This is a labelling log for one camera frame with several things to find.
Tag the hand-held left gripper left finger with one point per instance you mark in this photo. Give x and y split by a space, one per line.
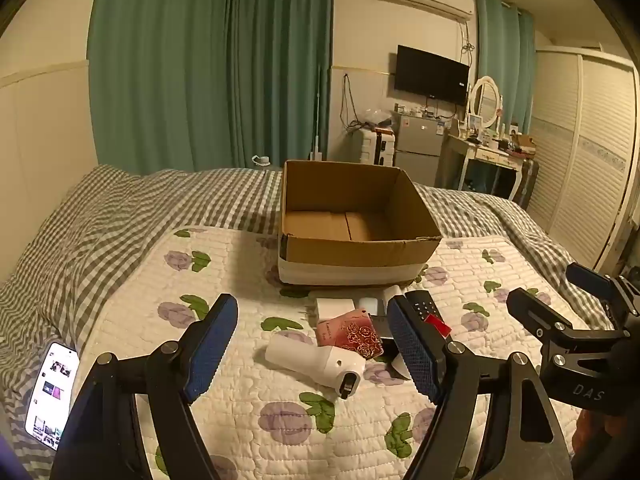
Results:
210 355

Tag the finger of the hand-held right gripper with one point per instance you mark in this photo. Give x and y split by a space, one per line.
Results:
537 312
590 277

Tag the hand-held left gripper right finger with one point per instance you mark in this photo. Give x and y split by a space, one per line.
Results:
414 355

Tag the black remote control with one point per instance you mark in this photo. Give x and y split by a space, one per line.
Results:
422 305

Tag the pink floral box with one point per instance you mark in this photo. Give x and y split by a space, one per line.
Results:
350 335

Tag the white charger adapter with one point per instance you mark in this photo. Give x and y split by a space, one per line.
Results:
332 308

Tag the white handheld device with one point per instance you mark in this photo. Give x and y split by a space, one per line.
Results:
310 362

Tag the brown cardboard box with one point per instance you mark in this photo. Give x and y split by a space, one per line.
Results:
350 255

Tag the person's right hand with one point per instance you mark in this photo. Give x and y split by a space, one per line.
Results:
597 432

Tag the red small packet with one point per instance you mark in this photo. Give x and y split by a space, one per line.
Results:
440 325

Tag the white cylinder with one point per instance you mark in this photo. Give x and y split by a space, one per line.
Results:
394 292

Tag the floral quilted mat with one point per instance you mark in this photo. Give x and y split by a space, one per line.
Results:
280 435

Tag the white louvred wardrobe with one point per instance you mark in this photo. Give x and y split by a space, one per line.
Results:
585 150

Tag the white dressing table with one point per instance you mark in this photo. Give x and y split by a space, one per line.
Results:
487 155

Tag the smartphone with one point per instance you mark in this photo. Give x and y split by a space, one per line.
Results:
50 397

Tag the small white object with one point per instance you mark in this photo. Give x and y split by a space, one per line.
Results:
261 160

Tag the grey fridge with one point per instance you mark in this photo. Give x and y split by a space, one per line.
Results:
417 147

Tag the white oval mirror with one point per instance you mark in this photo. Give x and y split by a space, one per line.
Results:
486 100

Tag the white suitcase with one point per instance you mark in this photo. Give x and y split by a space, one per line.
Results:
374 147

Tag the narrow green curtain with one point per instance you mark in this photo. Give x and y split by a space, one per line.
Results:
505 60

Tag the clear plastic bag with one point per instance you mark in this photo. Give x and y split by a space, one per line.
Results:
377 116

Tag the white pole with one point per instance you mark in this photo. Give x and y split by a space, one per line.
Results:
317 115

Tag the wide green curtain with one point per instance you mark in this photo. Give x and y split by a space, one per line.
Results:
200 70

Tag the black wall television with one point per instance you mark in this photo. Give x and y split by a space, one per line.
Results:
432 76

